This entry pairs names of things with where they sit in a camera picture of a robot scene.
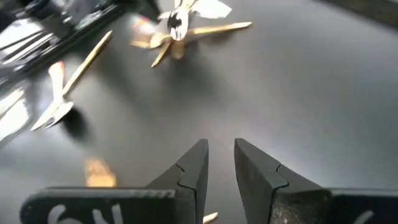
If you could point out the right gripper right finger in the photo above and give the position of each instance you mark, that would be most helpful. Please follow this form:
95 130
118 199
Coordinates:
273 199

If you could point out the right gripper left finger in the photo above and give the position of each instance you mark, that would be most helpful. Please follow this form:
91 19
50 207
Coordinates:
174 205

